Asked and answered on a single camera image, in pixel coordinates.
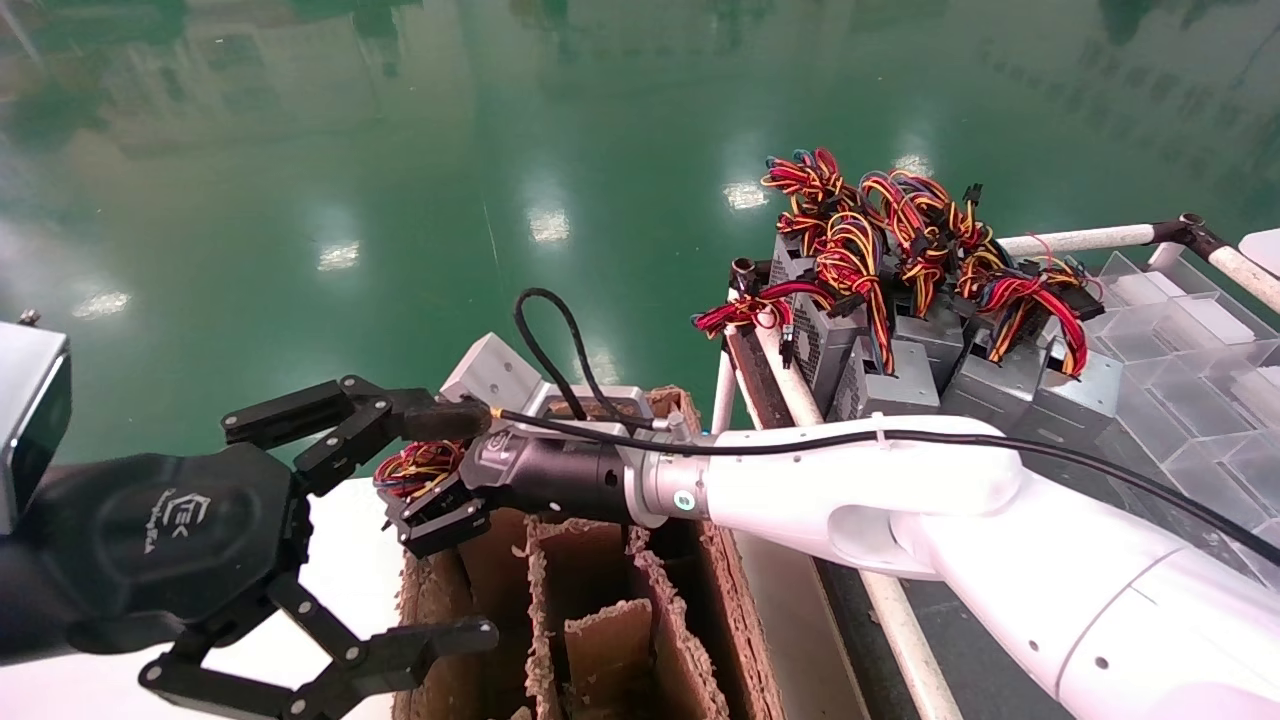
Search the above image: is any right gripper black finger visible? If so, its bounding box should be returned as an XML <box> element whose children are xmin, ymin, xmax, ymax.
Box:
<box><xmin>385</xmin><ymin>472</ymin><xmax>471</xmax><ymax>521</ymax></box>
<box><xmin>400</xmin><ymin>498</ymin><xmax>493</xmax><ymax>559</ymax></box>

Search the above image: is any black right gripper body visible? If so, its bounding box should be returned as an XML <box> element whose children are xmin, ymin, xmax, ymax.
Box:
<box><xmin>465</xmin><ymin>430</ymin><xmax>633</xmax><ymax>526</ymax></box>

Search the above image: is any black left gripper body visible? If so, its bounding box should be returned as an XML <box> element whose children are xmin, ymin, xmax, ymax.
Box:
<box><xmin>40</xmin><ymin>445</ymin><xmax>311</xmax><ymax>656</ymax></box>

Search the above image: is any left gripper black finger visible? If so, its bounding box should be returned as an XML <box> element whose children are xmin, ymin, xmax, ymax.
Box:
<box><xmin>140</xmin><ymin>572</ymin><xmax>499</xmax><ymax>720</ymax></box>
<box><xmin>222</xmin><ymin>376</ymin><xmax>493</xmax><ymax>496</ymax></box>

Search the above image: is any brown cardboard box with dividers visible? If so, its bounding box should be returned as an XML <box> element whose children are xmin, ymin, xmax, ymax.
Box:
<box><xmin>392</xmin><ymin>385</ymin><xmax>786</xmax><ymax>720</ymax></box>

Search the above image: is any white cart leg pipe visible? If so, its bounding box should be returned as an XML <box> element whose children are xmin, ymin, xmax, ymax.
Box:
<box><xmin>708</xmin><ymin>348</ymin><xmax>739</xmax><ymax>437</ymax></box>

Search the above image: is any clear acrylic compartment tray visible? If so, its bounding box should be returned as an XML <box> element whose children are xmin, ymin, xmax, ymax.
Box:
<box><xmin>1085</xmin><ymin>240</ymin><xmax>1280</xmax><ymax>561</ymax></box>

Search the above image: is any white work table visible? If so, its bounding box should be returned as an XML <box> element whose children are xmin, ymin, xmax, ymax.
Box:
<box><xmin>1238</xmin><ymin>228</ymin><xmax>1280</xmax><ymax>279</ymax></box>

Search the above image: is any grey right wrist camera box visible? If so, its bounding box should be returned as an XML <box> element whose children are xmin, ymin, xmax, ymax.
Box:
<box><xmin>438</xmin><ymin>333</ymin><xmax>653</xmax><ymax>436</ymax></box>

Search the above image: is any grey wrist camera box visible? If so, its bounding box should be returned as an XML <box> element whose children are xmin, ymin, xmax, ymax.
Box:
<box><xmin>0</xmin><ymin>310</ymin><xmax>73</xmax><ymax>536</ymax></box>
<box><xmin>438</xmin><ymin>333</ymin><xmax>653</xmax><ymax>436</ymax></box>

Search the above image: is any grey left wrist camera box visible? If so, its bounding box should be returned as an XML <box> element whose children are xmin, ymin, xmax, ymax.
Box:
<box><xmin>0</xmin><ymin>310</ymin><xmax>73</xmax><ymax>536</ymax></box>

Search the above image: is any white cart rail pipe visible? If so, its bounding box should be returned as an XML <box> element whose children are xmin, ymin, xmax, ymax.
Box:
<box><xmin>1208</xmin><ymin>243</ymin><xmax>1280</xmax><ymax>313</ymax></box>
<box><xmin>998</xmin><ymin>224</ymin><xmax>1161</xmax><ymax>259</ymax></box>
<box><xmin>745</xmin><ymin>320</ymin><xmax>963</xmax><ymax>720</ymax></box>

